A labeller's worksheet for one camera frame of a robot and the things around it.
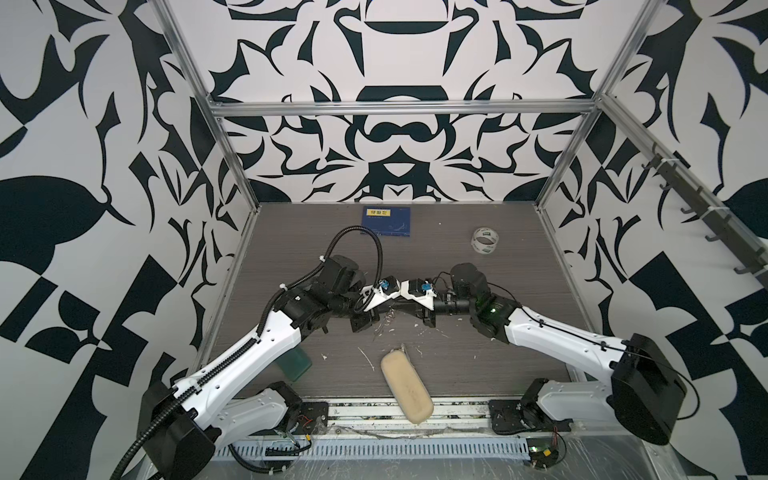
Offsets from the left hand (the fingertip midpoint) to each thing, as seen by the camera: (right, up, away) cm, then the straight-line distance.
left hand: (388, 299), depth 73 cm
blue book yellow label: (0, +21, +41) cm, 46 cm away
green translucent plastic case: (-25, -19, +9) cm, 33 cm away
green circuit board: (+36, -35, -2) cm, 51 cm away
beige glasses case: (+5, -22, +2) cm, 23 cm away
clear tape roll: (+34, +13, +35) cm, 51 cm away
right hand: (+2, 0, -1) cm, 2 cm away
